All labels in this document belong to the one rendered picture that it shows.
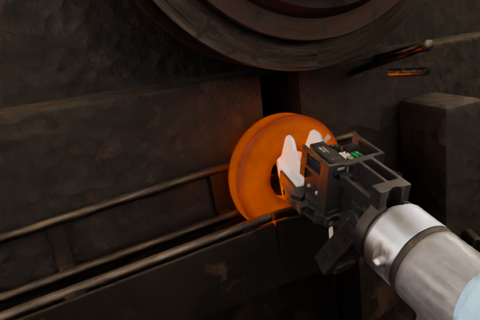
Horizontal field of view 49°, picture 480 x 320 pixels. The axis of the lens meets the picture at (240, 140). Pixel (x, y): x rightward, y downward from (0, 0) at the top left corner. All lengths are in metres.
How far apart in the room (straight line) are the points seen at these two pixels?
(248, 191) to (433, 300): 0.28
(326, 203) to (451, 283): 0.16
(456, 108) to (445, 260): 0.35
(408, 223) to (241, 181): 0.23
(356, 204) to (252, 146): 0.16
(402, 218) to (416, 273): 0.06
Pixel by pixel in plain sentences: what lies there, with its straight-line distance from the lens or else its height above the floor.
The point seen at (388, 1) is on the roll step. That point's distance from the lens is 0.67.
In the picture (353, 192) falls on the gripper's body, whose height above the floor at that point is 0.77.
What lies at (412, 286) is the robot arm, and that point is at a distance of 0.48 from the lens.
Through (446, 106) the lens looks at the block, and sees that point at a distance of 0.78.
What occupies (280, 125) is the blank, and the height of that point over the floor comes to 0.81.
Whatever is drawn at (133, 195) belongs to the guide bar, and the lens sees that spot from 0.66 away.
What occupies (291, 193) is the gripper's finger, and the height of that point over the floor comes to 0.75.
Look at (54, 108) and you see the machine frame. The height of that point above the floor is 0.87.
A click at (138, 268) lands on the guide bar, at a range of 0.60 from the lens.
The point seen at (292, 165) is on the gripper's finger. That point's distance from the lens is 0.63.
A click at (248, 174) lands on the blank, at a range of 0.65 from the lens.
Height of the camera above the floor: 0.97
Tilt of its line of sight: 15 degrees down
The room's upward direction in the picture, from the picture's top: 6 degrees counter-clockwise
